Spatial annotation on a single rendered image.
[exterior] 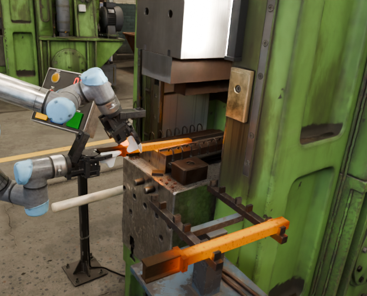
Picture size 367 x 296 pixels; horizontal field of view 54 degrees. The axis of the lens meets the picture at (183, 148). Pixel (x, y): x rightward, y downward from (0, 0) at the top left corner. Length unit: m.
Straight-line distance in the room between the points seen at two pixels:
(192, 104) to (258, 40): 0.66
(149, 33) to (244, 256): 0.90
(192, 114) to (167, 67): 0.50
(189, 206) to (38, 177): 0.54
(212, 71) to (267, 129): 0.37
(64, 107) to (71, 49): 5.12
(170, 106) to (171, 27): 0.48
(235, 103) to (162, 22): 0.38
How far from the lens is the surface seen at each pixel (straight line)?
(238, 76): 1.22
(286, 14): 1.14
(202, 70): 1.39
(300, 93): 1.17
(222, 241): 0.87
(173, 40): 1.29
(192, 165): 1.35
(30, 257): 2.55
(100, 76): 1.22
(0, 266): 2.54
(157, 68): 1.38
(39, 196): 1.27
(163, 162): 1.42
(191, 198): 1.36
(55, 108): 1.11
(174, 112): 1.69
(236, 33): 1.21
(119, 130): 1.30
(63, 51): 6.15
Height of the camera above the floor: 1.53
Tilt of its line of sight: 21 degrees down
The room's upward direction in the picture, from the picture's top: 4 degrees clockwise
